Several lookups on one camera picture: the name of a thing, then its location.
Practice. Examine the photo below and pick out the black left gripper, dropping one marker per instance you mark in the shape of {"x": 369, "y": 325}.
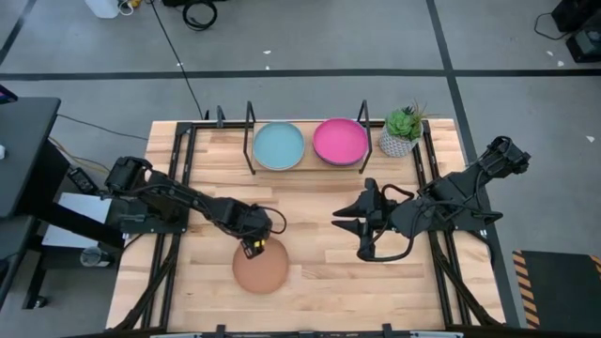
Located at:
{"x": 249, "y": 220}

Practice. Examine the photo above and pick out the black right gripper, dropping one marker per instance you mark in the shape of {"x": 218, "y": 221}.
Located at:
{"x": 399, "y": 216}

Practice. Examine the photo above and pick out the tan brown plate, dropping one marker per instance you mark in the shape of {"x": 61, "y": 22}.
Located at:
{"x": 263, "y": 274}

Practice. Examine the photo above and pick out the magenta plate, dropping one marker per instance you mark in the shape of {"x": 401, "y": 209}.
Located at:
{"x": 340, "y": 141}

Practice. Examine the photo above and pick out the light blue plate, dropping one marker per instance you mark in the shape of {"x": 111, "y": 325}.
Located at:
{"x": 278, "y": 145}

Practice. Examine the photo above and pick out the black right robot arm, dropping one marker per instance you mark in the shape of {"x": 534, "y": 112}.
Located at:
{"x": 460, "y": 188}

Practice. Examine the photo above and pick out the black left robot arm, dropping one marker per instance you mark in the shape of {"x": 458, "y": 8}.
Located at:
{"x": 174, "y": 192}

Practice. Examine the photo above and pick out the succulent in white patterned pot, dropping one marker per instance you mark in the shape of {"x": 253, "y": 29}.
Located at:
{"x": 399, "y": 136}

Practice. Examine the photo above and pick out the clear jar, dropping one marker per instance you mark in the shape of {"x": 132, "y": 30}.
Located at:
{"x": 94, "y": 257}

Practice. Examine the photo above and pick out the white panel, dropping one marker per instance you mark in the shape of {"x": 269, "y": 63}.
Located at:
{"x": 80, "y": 206}

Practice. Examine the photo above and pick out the black power brick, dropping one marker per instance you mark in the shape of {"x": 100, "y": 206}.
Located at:
{"x": 83, "y": 180}

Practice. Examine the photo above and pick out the black mat with hazard stripes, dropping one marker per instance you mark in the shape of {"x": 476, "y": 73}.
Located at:
{"x": 559, "y": 291}

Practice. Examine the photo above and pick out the black desk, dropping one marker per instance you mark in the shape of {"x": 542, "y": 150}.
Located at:
{"x": 23, "y": 155}

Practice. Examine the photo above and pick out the white bin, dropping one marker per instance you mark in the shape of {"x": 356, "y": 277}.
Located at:
{"x": 101, "y": 7}

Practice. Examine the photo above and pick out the black equipment box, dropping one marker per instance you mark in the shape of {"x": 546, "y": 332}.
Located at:
{"x": 584, "y": 47}

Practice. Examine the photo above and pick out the black equipment case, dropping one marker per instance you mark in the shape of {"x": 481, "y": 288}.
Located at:
{"x": 577, "y": 14}

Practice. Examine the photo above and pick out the black metal shelf bracket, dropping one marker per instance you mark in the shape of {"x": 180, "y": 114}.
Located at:
{"x": 369, "y": 141}
{"x": 246, "y": 141}

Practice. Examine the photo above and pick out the black table rig frame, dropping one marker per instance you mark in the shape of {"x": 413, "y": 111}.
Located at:
{"x": 184, "y": 127}

